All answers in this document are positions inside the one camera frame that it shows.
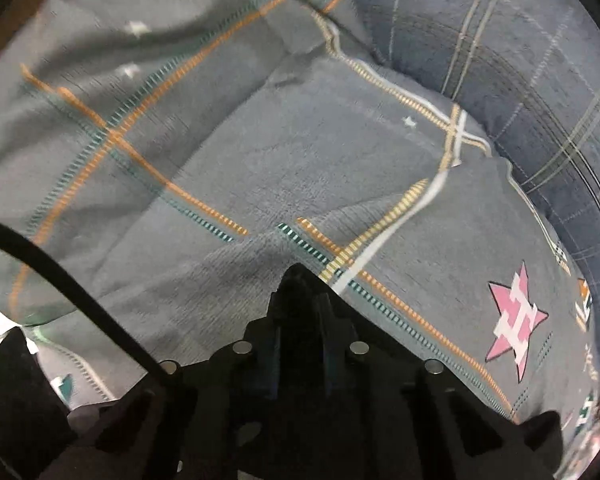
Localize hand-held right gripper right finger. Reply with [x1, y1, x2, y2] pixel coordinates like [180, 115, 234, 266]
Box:
[300, 264, 561, 480]

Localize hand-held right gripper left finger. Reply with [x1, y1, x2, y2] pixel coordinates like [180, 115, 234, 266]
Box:
[45, 264, 304, 480]

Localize grey plaid star-print pants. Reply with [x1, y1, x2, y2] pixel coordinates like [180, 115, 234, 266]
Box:
[0, 0, 600, 428]

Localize dark cloth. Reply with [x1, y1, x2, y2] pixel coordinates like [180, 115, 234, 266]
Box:
[0, 329, 78, 480]

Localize black cable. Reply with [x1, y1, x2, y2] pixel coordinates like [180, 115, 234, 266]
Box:
[0, 215, 181, 386]

